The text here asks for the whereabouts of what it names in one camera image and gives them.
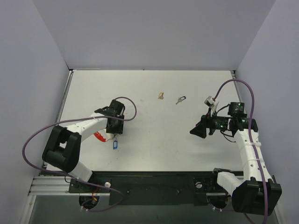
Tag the aluminium frame rail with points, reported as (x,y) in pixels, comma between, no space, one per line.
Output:
(49,186)

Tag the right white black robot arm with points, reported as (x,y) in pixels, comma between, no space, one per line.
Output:
(257,193)

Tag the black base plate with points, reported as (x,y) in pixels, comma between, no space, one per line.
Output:
(156,188)

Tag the blue key tag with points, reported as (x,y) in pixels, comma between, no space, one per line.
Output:
(115,144)

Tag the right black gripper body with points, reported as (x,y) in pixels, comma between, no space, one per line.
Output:
(206,126)

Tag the red handle spring keyring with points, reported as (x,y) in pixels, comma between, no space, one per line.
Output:
(103,136)

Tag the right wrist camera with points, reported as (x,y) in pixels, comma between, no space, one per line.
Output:
(212,104)

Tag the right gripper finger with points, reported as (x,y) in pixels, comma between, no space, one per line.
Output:
(203,122)
(199,131)

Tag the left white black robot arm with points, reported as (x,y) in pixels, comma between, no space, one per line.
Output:
(63,146)

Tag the key with black tag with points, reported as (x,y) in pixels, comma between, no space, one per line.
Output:
(180,99)

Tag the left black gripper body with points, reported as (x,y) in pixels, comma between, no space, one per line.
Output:
(114,127)

